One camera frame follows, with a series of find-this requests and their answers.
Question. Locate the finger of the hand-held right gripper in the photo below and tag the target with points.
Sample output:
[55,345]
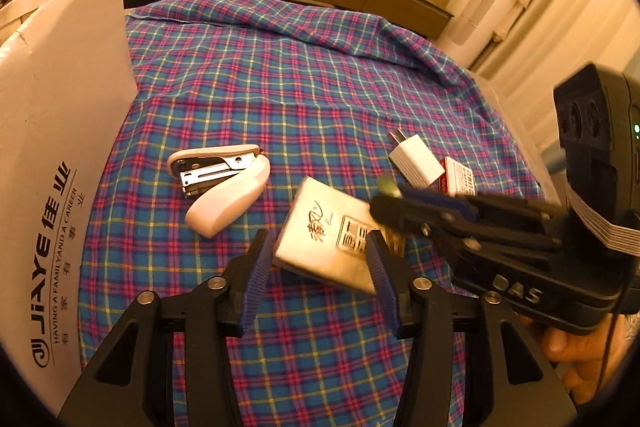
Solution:
[400,212]
[440,202]

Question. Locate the green plastic piece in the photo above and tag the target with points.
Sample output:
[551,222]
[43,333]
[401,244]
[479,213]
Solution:
[389,186]

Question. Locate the plaid cloth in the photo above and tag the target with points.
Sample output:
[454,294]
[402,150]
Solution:
[300,82]

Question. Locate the red and white small box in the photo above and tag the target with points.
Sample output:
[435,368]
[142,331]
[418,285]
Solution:
[462,174]

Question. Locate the white charger plug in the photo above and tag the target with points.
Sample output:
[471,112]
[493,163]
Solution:
[417,162]

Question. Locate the white cardboard box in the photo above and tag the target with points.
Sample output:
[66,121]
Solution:
[50,107]

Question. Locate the person's right hand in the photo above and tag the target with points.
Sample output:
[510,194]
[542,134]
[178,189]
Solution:
[575,357]

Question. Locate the white stapler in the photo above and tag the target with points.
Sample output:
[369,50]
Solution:
[225,202]

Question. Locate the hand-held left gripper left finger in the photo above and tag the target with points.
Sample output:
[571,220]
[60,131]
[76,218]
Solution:
[257,282]

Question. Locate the tissue packet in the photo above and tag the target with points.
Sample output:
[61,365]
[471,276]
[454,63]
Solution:
[320,227]

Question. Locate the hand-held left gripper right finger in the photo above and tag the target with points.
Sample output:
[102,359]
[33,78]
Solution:
[382,282]

